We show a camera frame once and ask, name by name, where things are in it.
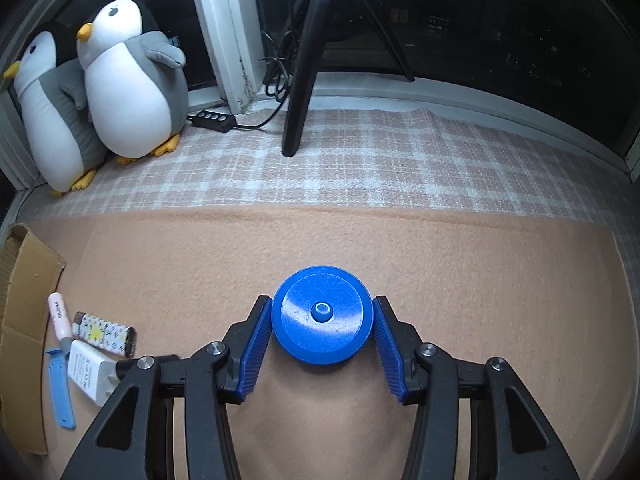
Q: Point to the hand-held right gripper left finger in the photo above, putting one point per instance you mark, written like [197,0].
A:
[255,355]

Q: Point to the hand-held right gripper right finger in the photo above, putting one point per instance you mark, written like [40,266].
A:
[387,350]

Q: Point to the blue round tin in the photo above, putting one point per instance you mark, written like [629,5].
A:
[322,330]

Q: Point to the white patterned lighter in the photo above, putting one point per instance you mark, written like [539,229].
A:
[105,332]

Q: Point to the white charger adapter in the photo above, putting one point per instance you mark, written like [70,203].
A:
[87,370]

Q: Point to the blue plastic holder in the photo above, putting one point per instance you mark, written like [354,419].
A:
[60,395]

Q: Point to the brown cardboard box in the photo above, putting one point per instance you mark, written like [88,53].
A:
[20,310]

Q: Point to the checkered blanket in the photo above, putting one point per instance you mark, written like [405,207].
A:
[400,160]

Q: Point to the pink tube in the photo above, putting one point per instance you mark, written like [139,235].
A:
[59,320]

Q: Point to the black inline remote control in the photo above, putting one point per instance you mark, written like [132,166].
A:
[212,119]

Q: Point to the black tripod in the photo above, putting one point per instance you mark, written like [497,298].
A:
[300,110]

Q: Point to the small penguin plush toy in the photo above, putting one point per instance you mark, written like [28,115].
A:
[130,100]

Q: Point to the large penguin plush toy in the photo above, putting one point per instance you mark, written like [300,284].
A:
[45,125]

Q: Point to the white window frame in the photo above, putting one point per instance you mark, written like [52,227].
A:
[220,35]

